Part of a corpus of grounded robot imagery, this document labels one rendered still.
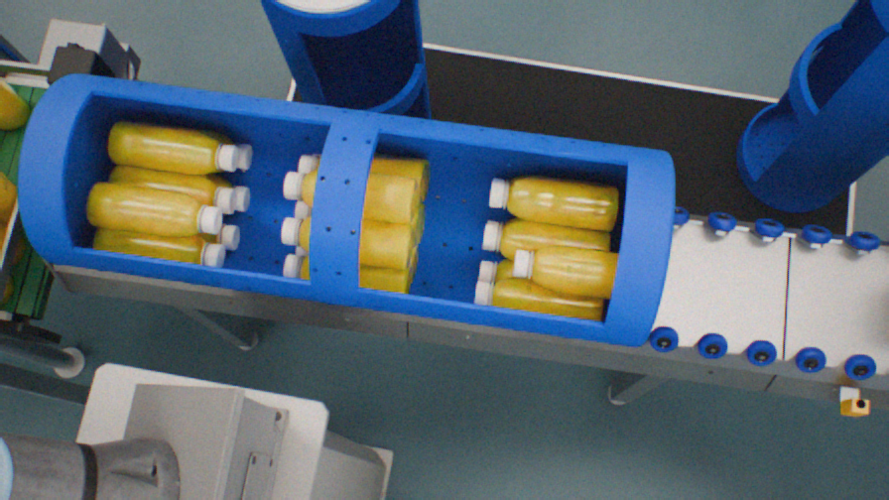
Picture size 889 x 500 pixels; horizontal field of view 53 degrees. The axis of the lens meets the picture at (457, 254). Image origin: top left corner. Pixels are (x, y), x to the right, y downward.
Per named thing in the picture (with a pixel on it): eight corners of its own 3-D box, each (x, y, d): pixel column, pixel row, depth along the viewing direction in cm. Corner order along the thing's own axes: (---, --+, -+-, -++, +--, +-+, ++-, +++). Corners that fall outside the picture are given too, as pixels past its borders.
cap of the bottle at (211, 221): (207, 235, 132) (219, 237, 132) (199, 228, 128) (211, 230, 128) (212, 209, 133) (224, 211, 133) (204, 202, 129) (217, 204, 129)
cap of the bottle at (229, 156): (218, 151, 132) (230, 153, 132) (227, 139, 135) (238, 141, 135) (219, 175, 134) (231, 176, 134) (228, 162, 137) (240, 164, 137)
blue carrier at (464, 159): (628, 372, 137) (670, 308, 111) (73, 291, 142) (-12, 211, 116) (641, 206, 148) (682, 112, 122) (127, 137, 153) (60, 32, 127)
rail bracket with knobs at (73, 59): (107, 123, 157) (82, 98, 147) (67, 117, 157) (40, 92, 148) (121, 71, 160) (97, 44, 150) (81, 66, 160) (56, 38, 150)
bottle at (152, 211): (99, 231, 134) (209, 247, 133) (79, 219, 127) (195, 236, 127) (109, 188, 135) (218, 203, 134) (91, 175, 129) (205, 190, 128)
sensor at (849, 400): (856, 417, 142) (870, 414, 137) (838, 414, 142) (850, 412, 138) (858, 369, 144) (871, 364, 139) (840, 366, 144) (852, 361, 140)
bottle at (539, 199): (617, 183, 134) (505, 168, 135) (621, 193, 127) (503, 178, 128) (609, 225, 136) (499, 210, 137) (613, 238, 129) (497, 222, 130)
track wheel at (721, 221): (737, 233, 142) (740, 221, 141) (708, 229, 142) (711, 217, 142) (732, 223, 146) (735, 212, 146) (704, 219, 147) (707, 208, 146)
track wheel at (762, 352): (781, 349, 136) (779, 340, 138) (751, 344, 136) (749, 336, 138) (773, 370, 139) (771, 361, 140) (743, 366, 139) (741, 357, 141)
